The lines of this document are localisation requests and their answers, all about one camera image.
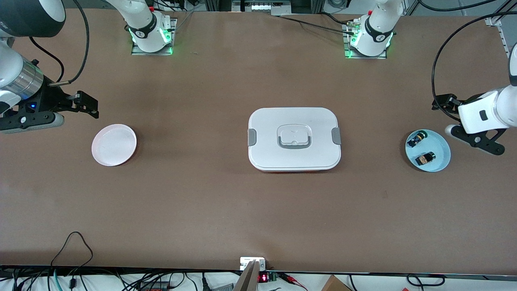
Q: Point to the grey metal post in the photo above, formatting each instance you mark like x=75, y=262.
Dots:
x=246, y=283

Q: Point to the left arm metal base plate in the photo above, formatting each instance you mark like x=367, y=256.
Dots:
x=346, y=52

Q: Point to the white lunch box grey clips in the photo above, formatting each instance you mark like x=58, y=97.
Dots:
x=295, y=155

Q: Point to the light blue round plate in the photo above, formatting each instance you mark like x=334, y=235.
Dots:
x=438, y=145

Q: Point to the grey power adapter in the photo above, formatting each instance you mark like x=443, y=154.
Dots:
x=222, y=287

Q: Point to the green black switch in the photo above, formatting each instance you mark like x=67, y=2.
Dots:
x=418, y=139

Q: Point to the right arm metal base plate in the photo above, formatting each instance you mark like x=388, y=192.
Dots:
x=139, y=51

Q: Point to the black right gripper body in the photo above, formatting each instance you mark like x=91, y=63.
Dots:
x=51, y=100

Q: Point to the orange black switch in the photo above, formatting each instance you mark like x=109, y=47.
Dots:
x=424, y=159

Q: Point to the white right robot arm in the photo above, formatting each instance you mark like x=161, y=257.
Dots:
x=145, y=28

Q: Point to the silver aluminium rail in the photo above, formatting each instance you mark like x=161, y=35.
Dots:
x=493, y=20

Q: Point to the small white block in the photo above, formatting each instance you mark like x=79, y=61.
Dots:
x=246, y=262

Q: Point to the red digit display board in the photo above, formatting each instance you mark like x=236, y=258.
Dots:
x=263, y=278

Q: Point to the brown cardboard box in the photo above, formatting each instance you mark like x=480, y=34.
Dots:
x=335, y=285

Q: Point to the silver aluminium frame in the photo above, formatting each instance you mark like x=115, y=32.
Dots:
x=282, y=6

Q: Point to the pink round plate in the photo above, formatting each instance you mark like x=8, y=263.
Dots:
x=114, y=145

